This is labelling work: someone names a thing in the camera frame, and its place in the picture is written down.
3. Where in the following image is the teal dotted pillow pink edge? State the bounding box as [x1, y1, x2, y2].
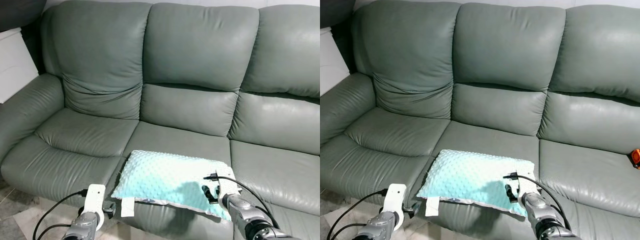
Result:
[416, 149, 543, 217]
[110, 150, 243, 222]

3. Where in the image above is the green leather sofa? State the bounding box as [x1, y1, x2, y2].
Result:
[0, 0, 321, 240]
[320, 0, 640, 240]

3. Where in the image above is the white cabinet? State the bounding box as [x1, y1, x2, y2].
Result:
[320, 27, 351, 97]
[0, 27, 40, 104]

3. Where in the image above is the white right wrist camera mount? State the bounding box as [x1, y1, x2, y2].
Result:
[517, 177, 538, 197]
[217, 179, 242, 198]

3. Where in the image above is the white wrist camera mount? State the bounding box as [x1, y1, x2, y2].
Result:
[217, 179, 242, 198]
[382, 183, 407, 226]
[82, 184, 107, 231]
[517, 177, 538, 197]

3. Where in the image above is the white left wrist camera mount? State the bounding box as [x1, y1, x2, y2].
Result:
[82, 184, 107, 231]
[382, 183, 407, 226]

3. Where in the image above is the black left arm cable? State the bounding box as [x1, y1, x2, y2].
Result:
[32, 189, 90, 240]
[327, 188, 390, 240]

